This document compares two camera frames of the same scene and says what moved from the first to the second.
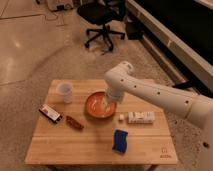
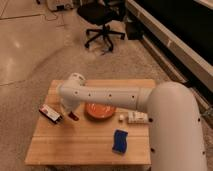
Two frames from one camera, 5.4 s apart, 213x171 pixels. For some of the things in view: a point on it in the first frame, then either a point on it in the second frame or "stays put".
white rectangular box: [141, 117] stays put
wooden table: [79, 125] stays put
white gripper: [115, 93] -> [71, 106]
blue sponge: [119, 143] stays put
